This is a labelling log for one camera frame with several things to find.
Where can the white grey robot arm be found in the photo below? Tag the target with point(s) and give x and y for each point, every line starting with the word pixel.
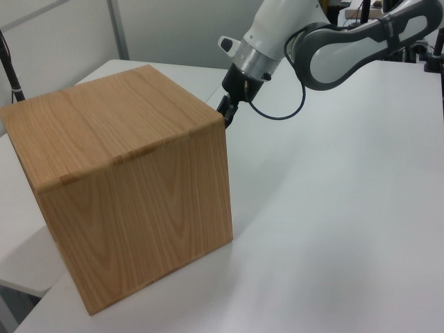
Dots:
pixel 340 45

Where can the black camera stand pole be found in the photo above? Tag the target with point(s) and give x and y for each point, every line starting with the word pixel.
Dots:
pixel 12 76

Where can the grey metal partition post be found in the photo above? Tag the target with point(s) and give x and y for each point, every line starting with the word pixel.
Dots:
pixel 118 27

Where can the brown cardboard piece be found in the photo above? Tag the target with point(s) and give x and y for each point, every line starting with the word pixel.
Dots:
pixel 354 13

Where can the light wooden cabinet box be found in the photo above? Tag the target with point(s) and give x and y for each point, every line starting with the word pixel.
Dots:
pixel 114 166

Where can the black monitor stand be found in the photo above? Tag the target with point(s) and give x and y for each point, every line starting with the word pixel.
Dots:
pixel 365 8

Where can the black clamp with pole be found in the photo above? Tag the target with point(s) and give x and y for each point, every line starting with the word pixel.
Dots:
pixel 434 60

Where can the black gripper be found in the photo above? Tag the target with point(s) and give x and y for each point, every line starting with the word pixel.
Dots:
pixel 241 83

